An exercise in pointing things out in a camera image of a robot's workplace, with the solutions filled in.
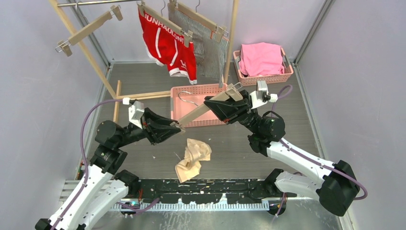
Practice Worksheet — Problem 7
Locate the pink cloth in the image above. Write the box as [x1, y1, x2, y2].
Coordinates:
[239, 42, 284, 76]

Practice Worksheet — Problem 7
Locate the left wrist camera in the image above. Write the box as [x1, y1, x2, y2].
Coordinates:
[122, 97, 145, 129]

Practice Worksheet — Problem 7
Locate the grey striped underwear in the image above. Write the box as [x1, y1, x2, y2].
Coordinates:
[169, 9, 229, 86]

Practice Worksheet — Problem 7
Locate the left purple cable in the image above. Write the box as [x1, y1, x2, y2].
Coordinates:
[50, 97, 161, 230]

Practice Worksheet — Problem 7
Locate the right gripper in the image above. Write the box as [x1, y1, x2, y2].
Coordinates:
[204, 90, 261, 135]

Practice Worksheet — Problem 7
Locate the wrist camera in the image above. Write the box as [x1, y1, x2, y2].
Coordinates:
[248, 80, 278, 109]
[122, 97, 145, 129]

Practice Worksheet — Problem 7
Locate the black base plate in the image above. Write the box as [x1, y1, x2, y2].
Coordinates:
[125, 179, 282, 204]

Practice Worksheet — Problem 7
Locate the beige hanger holding red underwear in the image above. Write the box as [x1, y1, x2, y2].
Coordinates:
[137, 1, 192, 47]

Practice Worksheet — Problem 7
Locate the beige hanger holding striped underwear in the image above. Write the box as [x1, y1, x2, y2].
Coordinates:
[169, 0, 229, 40]

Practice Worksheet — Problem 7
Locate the red underwear white trim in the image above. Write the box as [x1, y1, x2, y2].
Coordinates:
[138, 10, 197, 85]

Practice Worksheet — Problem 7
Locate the pink basket with clothes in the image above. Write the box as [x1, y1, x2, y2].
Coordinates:
[233, 47, 294, 86]

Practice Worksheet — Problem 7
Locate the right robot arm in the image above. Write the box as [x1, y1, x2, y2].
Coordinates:
[158, 90, 365, 217]

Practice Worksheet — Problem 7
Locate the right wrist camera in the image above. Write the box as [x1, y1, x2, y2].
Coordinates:
[248, 80, 278, 109]

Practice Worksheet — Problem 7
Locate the beige clip hanger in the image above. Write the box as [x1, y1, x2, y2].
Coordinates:
[170, 83, 242, 128]
[55, 5, 123, 57]

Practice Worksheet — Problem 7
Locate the empty pink basket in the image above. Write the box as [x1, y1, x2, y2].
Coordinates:
[169, 83, 234, 128]

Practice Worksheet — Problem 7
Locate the wooden clothes rack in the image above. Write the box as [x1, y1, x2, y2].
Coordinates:
[48, 0, 240, 125]

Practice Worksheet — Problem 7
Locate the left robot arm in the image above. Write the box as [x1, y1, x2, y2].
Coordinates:
[34, 105, 181, 230]

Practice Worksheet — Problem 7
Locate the empty beige clip hanger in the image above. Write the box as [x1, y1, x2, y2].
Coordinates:
[55, 5, 123, 57]

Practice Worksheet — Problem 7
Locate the beige underwear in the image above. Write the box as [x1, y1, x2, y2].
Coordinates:
[175, 138, 212, 183]

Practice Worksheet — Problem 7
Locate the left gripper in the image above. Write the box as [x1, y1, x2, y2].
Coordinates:
[116, 107, 181, 147]

